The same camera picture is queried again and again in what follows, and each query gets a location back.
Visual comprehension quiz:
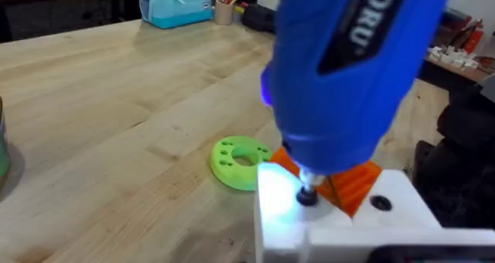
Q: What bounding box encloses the light blue zip bag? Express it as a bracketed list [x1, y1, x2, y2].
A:
[138, 0, 214, 30]

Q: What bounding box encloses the heap of white blocks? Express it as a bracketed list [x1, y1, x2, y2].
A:
[427, 45, 480, 71]

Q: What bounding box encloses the heap of red boxes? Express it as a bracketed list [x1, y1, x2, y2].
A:
[435, 7, 485, 55]

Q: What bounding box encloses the green disc with holes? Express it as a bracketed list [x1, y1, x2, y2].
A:
[210, 135, 274, 192]

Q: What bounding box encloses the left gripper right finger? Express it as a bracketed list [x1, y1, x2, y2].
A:
[329, 160, 442, 229]

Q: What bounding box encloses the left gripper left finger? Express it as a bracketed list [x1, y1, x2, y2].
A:
[254, 146, 353, 263]

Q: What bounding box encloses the blue electric screwdriver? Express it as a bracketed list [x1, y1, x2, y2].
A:
[259, 0, 456, 196]

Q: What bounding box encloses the beige cup with tools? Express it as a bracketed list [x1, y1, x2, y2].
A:
[213, 0, 248, 26]

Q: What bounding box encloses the black box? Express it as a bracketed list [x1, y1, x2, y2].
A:
[241, 2, 277, 35]

